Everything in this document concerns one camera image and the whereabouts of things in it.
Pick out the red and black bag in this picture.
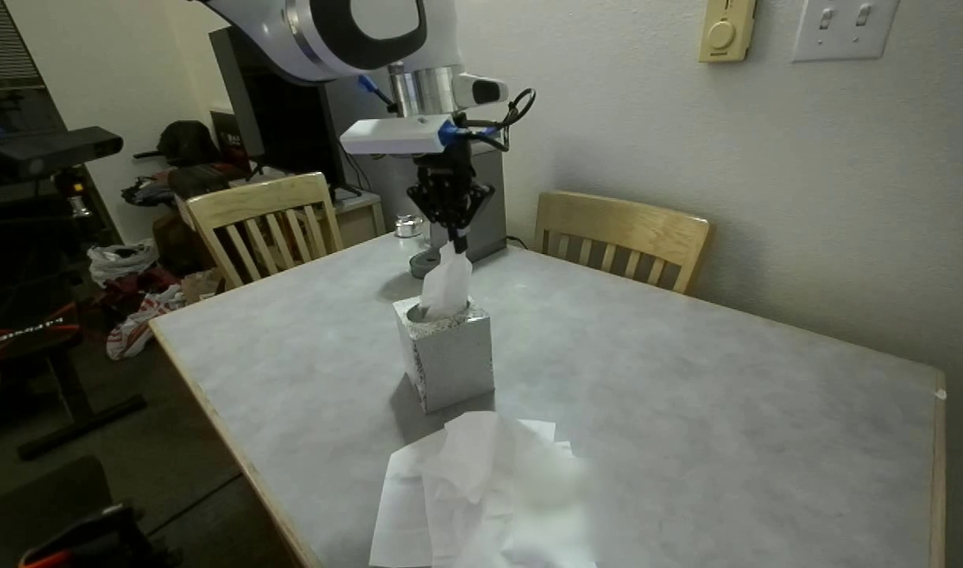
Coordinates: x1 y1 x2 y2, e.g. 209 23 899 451
14 501 152 568

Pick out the crumpled white tissue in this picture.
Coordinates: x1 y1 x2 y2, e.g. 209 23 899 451
424 407 601 517

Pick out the white light switch plate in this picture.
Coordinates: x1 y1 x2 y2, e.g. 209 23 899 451
789 0 902 67

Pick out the small clear glass jar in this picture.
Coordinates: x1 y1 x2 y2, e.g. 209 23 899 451
390 211 424 251

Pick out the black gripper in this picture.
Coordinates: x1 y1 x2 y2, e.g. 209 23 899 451
404 140 498 261

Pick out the black camera on stand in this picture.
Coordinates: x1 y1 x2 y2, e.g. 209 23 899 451
0 124 127 198

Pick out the grey metal box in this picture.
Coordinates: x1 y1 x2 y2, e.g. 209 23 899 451
408 140 508 281

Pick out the silver cube tissue box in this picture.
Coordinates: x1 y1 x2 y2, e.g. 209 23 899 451
390 298 495 417

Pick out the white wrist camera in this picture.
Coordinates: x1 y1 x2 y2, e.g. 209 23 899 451
338 113 465 161

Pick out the black cap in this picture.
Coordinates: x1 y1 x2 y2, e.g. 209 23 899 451
132 117 221 169

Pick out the wooden slat-back chair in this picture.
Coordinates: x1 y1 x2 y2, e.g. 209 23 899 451
530 186 714 298
174 169 348 292

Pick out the white tissue sheet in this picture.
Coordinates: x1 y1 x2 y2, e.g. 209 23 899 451
420 240 477 326

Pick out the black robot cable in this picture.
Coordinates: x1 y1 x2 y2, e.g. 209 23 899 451
450 86 541 152

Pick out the pile of white tissues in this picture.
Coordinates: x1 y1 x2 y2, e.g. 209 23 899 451
365 438 601 568

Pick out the black desk stand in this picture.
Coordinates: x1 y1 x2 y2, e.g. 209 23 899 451
0 319 147 465

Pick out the pile of clothes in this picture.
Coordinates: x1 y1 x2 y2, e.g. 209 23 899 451
84 242 226 364

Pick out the black flat monitor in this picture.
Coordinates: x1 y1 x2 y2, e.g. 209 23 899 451
206 25 348 197

